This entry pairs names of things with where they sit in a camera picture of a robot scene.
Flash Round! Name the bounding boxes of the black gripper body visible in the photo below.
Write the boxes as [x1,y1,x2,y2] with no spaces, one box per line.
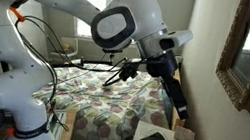
[143,46,181,83]

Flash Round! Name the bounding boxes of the light wooden headboard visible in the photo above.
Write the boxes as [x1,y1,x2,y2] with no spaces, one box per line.
[163,55,196,133]

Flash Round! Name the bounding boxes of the pale tissue box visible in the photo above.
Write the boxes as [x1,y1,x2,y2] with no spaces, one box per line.
[173,124,198,140]

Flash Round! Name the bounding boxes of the floral bedspread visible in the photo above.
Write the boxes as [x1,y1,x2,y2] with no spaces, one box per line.
[24,53,179,140]

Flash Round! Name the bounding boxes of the white chair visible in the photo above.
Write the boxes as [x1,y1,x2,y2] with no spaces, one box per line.
[49,33,81,65]

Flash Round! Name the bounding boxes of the yellow object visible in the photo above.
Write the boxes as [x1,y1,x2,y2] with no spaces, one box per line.
[59,42,72,53]

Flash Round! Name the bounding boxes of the wooden bed footboard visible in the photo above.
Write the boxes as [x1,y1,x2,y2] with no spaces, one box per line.
[60,107,78,140]

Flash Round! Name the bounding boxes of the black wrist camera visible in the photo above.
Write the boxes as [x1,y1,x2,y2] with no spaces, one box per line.
[116,60,140,84]

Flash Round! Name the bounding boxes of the black camera boom rod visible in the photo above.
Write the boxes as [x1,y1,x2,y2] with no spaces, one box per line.
[49,51,124,78]

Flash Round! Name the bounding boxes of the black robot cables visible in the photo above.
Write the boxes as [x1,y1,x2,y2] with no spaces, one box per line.
[0,12,86,132]

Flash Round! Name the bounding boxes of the white wire rack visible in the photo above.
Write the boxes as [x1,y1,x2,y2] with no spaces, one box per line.
[47,108,69,140]

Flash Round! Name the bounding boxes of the orange cable tie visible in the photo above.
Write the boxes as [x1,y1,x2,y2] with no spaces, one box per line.
[6,5,27,24]

